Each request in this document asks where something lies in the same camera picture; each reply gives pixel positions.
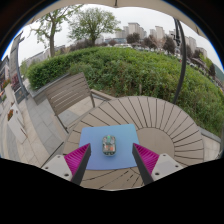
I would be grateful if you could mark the thin-crowned tree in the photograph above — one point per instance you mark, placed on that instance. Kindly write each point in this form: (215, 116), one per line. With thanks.
(51, 36)

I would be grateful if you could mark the dark umbrella pole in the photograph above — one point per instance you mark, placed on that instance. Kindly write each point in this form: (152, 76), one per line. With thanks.
(182, 60)

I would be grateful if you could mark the group of apartment buildings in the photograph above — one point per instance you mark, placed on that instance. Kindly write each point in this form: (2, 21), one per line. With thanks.
(133, 29)

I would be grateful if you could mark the white planter box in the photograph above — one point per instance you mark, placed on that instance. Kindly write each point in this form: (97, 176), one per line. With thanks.
(16, 126)

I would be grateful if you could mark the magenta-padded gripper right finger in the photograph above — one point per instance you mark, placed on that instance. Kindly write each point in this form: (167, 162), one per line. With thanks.
(146, 160)

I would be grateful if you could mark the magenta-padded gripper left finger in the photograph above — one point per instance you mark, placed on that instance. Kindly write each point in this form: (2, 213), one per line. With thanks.
(76, 160)

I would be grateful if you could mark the transparent computer mouse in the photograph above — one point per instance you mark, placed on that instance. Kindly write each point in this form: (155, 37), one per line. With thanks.
(109, 145)

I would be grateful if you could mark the green hedge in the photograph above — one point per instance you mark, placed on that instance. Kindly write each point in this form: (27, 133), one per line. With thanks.
(126, 70)

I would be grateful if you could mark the tall grey sign pillar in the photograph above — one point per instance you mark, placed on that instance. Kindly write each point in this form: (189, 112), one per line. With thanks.
(15, 63)

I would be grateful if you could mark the full green tree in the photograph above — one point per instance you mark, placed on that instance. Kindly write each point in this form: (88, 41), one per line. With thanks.
(93, 23)

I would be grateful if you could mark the blue mouse pad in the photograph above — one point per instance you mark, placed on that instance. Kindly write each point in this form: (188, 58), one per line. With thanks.
(91, 146)

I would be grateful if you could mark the beige patio umbrella canopy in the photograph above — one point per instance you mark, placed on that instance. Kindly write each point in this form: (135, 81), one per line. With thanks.
(150, 4)

